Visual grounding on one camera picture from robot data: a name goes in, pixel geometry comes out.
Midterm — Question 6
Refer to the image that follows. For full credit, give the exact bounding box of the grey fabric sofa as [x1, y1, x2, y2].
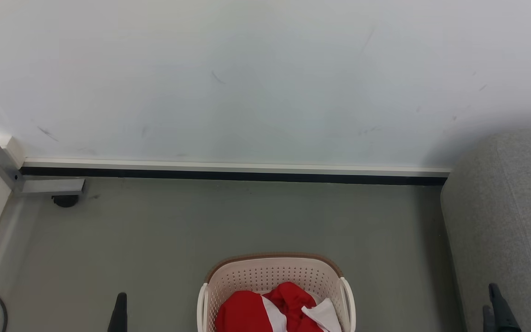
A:
[440, 129, 531, 332]

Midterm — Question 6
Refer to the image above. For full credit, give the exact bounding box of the black caster wheel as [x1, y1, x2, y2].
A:
[52, 195, 80, 208]

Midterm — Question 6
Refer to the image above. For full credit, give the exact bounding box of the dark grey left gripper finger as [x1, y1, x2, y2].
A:
[108, 292, 128, 332]

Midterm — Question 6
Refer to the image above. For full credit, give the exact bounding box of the white and black baseboard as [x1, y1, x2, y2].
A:
[20, 158, 452, 187]

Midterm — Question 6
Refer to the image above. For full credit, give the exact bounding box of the cream perforated plastic laundry basket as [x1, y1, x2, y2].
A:
[196, 252, 356, 332]

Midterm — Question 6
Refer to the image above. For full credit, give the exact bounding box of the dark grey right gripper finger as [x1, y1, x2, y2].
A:
[489, 283, 522, 332]
[483, 305, 497, 332]

